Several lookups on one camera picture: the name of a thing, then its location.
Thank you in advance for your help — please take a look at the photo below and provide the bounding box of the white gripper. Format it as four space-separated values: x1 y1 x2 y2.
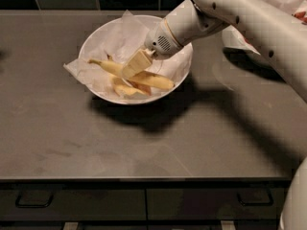
122 19 183 79

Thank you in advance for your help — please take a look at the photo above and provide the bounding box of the long yellow banana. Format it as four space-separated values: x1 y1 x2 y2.
88 59 175 90

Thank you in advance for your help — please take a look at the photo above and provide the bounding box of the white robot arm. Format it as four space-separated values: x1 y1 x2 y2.
121 0 307 102

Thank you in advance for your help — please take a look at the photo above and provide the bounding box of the short yellow banana piece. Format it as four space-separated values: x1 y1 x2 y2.
110 76 152 97

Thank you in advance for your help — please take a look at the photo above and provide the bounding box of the white bowl with bananas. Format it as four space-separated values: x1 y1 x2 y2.
78 14 194 105

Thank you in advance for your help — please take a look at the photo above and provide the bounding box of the white bowl with strawberries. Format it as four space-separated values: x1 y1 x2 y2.
222 26 271 69

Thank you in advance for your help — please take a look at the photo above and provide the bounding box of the white paper liner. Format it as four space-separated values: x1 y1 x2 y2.
62 10 193 100

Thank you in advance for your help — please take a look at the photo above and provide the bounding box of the right dark drawer front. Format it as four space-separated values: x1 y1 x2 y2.
147 188 285 220

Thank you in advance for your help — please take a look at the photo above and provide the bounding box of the dark drawer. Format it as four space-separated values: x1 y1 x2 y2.
147 188 285 220
0 190 146 221

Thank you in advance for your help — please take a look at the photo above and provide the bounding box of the left dark drawer front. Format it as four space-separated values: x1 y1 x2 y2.
0 190 146 221

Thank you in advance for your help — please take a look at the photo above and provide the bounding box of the left black drawer handle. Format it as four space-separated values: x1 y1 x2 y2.
15 190 54 209

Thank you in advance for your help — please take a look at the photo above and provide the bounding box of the black drawer handle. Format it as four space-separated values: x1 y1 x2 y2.
237 189 274 207
15 190 54 209

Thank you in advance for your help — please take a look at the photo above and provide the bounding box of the right black drawer handle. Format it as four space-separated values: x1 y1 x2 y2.
237 189 274 207

